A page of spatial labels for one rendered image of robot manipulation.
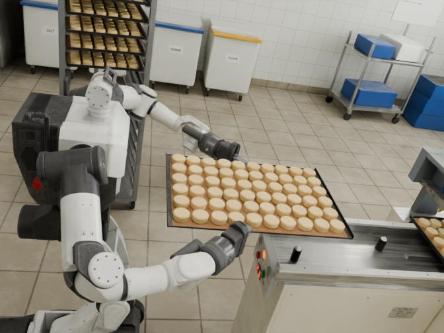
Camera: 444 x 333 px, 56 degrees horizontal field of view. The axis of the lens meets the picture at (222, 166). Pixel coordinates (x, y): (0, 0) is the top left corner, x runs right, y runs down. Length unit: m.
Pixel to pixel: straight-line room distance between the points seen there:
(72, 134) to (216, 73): 3.75
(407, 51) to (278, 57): 1.54
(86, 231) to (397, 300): 1.23
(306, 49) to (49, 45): 3.09
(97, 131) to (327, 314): 1.09
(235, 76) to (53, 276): 3.13
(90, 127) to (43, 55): 3.71
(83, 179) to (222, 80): 3.93
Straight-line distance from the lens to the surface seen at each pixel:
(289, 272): 1.51
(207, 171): 1.46
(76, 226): 0.99
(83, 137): 1.17
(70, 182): 1.03
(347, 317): 1.78
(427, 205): 2.24
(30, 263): 2.66
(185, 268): 1.04
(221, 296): 2.55
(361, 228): 1.89
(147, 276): 1.02
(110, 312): 1.68
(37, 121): 1.22
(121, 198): 2.86
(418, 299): 1.84
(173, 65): 4.75
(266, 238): 1.68
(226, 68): 4.81
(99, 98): 1.18
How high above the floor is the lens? 1.90
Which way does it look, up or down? 31 degrees down
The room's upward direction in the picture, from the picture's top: 13 degrees clockwise
